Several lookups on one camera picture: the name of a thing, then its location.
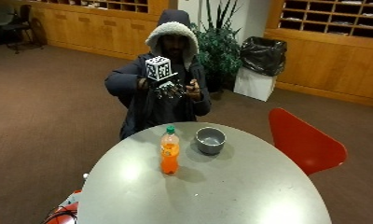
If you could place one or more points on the grey bowl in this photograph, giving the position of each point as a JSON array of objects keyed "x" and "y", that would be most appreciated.
[{"x": 211, "y": 140}]

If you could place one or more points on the green potted plant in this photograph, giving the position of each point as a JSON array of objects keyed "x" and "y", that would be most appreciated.
[{"x": 218, "y": 49}]

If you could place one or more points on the the person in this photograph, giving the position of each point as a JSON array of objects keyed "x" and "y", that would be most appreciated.
[{"x": 170, "y": 105}]

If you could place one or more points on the red and white bag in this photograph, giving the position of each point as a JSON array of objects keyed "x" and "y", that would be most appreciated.
[{"x": 65, "y": 210}]

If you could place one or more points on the white marker cube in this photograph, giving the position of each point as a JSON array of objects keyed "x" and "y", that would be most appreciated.
[{"x": 158, "y": 68}]

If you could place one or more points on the orange soda bottle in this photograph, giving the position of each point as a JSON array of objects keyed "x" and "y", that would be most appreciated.
[{"x": 170, "y": 151}]

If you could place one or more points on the white bin with black bag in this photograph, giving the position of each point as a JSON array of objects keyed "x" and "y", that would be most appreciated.
[{"x": 259, "y": 67}]

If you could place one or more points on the red chair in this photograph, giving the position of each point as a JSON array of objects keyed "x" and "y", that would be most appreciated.
[{"x": 303, "y": 141}]

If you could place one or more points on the black office chair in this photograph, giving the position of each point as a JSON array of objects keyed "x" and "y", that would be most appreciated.
[{"x": 19, "y": 26}]

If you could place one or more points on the wooden cabinet with pigeonholes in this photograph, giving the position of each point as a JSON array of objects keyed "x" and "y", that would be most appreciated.
[{"x": 99, "y": 25}]

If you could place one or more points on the wooden pigeonhole shelf unit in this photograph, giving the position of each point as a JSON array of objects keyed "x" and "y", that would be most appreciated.
[{"x": 332, "y": 46}]

